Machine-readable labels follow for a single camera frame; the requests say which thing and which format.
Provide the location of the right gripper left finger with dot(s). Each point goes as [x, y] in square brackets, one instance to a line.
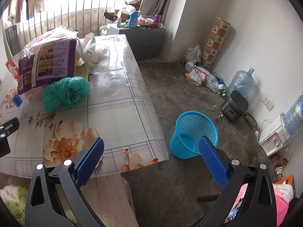
[43, 206]

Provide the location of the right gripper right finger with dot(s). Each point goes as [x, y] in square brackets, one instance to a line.
[247, 198]

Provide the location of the red white snack bag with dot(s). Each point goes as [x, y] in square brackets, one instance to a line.
[13, 65]

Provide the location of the green plastic bag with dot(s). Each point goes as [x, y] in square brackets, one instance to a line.
[69, 91]

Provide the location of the purple snack bag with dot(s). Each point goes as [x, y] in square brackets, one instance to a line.
[47, 58]

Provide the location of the white tote bag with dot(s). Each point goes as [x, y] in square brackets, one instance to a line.
[86, 50]

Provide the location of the clear plastic bowl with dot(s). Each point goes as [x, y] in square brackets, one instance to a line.
[105, 57]

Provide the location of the clear Pepsi bottle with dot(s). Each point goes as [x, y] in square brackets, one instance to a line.
[33, 96]

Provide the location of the blue mesh trash basket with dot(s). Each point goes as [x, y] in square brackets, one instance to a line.
[189, 128]

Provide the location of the pink cloth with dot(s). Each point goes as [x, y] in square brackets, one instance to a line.
[283, 195]

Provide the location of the green white fluffy rug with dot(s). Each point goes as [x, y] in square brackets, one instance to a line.
[15, 198]

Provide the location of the white water dispenser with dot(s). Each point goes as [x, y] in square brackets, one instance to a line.
[274, 136]

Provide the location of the water jug on dispenser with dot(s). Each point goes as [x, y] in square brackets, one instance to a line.
[292, 120]

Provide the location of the black rice cooker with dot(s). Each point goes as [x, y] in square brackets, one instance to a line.
[234, 106]

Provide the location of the floral tablecloth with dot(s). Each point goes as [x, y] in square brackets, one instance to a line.
[117, 109]

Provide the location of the metal balcony railing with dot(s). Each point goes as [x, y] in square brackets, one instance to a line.
[83, 16]

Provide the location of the pile of floor wrappers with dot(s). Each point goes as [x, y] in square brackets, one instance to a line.
[199, 76]

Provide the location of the grey cabinet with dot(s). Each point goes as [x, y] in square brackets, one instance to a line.
[145, 43]

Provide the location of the blue detergent bottle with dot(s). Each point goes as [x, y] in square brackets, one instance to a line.
[133, 20]

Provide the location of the white plastic bag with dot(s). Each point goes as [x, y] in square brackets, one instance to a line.
[193, 54]

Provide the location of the patterned tile box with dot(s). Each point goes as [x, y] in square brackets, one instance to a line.
[217, 35]

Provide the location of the purple cup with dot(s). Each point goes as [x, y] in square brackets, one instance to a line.
[157, 20]

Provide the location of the wall power socket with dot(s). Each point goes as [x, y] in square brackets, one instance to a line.
[268, 103]

